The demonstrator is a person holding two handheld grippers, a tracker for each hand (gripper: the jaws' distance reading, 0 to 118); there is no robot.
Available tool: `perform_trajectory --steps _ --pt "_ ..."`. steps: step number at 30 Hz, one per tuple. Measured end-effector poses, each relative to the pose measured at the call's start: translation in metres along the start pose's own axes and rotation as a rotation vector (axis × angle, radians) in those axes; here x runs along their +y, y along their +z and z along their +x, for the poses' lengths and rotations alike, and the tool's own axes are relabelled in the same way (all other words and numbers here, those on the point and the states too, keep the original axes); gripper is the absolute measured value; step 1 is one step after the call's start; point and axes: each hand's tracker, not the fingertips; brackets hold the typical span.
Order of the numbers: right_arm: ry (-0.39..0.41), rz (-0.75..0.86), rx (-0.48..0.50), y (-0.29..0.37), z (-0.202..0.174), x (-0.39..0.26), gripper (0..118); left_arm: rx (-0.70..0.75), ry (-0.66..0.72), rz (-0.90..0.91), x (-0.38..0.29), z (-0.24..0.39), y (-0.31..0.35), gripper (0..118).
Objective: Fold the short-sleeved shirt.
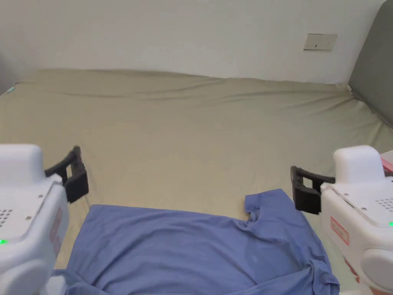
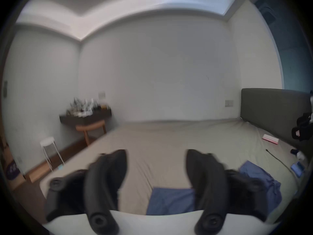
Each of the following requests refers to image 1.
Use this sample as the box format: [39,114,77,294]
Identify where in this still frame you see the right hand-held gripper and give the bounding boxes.
[290,146,393,295]

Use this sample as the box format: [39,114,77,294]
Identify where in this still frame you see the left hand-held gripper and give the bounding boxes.
[0,144,90,295]

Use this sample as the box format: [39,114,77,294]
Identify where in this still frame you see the person's right hand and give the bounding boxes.
[368,284,393,295]

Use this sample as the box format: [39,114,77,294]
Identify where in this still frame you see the pink box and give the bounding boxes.
[380,151,393,178]

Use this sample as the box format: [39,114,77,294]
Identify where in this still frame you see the grey padded headboard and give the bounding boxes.
[348,0,393,128]

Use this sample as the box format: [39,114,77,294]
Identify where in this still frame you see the blue shirt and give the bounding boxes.
[53,188,341,295]

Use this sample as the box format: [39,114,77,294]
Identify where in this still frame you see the bed with beige sheet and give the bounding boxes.
[0,68,393,295]

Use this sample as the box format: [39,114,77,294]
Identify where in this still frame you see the white wall socket plate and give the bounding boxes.
[303,33,338,51]

